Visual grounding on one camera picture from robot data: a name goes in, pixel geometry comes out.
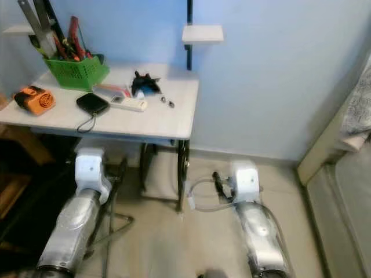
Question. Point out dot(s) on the pink flat item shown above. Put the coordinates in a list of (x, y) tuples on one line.
[(110, 90)]

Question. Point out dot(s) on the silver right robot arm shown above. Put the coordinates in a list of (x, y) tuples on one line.
[(258, 237)]

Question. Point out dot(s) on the orange black device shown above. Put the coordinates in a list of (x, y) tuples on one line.
[(35, 99)]

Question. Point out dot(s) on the metal ruler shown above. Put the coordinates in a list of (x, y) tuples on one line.
[(35, 26)]

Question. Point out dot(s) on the white table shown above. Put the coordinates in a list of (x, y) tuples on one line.
[(151, 121)]

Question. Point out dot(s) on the green plastic basket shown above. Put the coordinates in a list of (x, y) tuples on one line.
[(78, 74)]

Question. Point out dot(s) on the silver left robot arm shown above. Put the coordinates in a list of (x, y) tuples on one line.
[(72, 231)]

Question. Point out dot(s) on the grey patterned cloth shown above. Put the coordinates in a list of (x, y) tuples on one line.
[(358, 110)]

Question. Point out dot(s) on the beige bed frame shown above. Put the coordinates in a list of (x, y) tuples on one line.
[(319, 156)]

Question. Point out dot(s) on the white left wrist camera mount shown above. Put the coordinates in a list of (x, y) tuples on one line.
[(91, 168)]

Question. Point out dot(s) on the white power strip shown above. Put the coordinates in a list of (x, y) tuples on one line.
[(130, 104)]

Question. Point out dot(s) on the black shelf pole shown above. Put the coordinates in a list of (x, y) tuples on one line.
[(189, 14)]

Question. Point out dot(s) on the grey robot foot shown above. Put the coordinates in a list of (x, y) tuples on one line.
[(214, 274)]

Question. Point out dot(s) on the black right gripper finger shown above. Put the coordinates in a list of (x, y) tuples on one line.
[(217, 182)]

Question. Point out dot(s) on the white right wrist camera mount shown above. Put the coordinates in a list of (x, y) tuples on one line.
[(246, 179)]

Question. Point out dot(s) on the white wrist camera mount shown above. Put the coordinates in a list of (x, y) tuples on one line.
[(246, 179), (91, 168)]

